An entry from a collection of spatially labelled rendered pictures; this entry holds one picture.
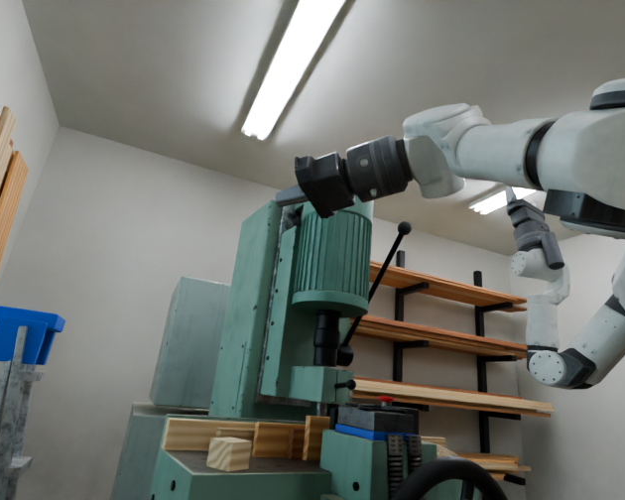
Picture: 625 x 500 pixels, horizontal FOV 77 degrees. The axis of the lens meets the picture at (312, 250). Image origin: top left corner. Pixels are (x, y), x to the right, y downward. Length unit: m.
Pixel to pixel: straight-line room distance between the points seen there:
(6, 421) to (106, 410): 1.75
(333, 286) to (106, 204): 2.66
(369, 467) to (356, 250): 0.45
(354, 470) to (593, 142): 0.53
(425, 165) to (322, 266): 0.36
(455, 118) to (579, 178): 0.19
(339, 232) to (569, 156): 0.57
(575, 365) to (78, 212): 3.06
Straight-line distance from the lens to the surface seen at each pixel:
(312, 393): 0.87
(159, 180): 3.42
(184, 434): 0.80
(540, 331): 1.11
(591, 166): 0.41
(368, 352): 3.63
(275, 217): 1.11
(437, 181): 0.60
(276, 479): 0.68
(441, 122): 0.54
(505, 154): 0.46
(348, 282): 0.86
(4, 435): 1.40
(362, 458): 0.67
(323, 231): 0.89
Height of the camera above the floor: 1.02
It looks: 20 degrees up
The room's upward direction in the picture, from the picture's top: 6 degrees clockwise
